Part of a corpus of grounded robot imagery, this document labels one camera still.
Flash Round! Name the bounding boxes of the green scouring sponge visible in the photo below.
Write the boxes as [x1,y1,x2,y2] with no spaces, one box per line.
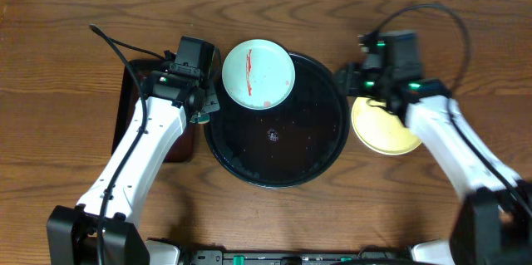
[190,113,210,125]

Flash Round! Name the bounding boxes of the yellow plate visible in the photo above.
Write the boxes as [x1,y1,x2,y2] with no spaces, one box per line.
[351,97,421,155]

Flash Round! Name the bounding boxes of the light blue plate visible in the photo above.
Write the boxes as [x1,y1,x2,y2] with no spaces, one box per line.
[222,39,296,110]

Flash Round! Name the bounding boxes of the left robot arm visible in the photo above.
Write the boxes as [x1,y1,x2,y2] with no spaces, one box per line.
[47,71,219,264]

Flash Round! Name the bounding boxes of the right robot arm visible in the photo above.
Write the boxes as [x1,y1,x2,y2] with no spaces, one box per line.
[333,63,531,264]

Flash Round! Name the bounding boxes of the rectangular black water tray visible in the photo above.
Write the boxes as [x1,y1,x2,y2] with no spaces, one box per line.
[111,59,195,163]

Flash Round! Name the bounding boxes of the round black serving tray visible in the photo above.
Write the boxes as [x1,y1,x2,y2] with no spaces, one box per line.
[204,52,350,188]

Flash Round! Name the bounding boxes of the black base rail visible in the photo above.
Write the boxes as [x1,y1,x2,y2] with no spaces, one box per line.
[178,249,416,265]

